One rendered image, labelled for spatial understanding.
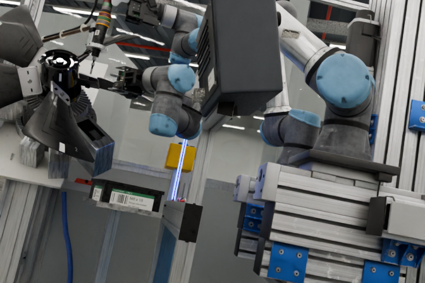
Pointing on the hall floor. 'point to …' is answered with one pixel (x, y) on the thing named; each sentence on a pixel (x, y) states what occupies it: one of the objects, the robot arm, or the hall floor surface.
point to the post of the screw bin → (106, 246)
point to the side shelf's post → (44, 235)
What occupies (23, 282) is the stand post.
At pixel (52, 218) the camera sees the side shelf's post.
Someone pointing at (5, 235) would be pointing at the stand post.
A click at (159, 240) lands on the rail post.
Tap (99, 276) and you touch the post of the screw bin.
